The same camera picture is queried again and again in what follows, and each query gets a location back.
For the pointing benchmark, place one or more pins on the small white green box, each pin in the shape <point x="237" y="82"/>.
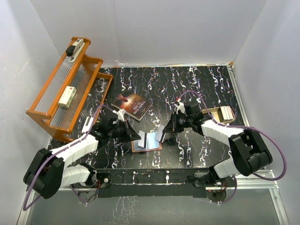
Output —
<point x="67" y="97"/>

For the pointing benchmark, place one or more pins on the beige oval tray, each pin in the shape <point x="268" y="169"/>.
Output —
<point x="214" y="112"/>

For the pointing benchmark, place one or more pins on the stack of credit cards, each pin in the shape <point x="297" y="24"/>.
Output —
<point x="226" y="114"/>

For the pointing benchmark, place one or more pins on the orange wooden shelf rack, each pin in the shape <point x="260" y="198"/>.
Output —
<point x="60" y="122"/>

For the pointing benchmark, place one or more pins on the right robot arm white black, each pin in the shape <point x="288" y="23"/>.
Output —
<point x="249" y="151"/>

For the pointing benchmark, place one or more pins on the dark paperback book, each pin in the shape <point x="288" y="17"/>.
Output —
<point x="134" y="105"/>

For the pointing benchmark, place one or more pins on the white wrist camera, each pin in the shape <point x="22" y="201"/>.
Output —
<point x="120" y="114"/>
<point x="180" y="108"/>

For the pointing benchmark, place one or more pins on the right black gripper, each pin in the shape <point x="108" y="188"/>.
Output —
<point x="172" y="126"/>

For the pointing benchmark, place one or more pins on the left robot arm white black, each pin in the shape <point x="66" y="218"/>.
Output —
<point x="51" y="169"/>

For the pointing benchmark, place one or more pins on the black white stapler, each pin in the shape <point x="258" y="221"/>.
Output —
<point x="73" y="50"/>

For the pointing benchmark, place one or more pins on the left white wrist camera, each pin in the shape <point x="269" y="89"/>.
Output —
<point x="120" y="114"/>

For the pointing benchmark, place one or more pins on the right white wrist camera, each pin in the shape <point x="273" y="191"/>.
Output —
<point x="180" y="108"/>

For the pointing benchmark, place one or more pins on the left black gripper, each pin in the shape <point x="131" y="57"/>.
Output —
<point x="130" y="134"/>

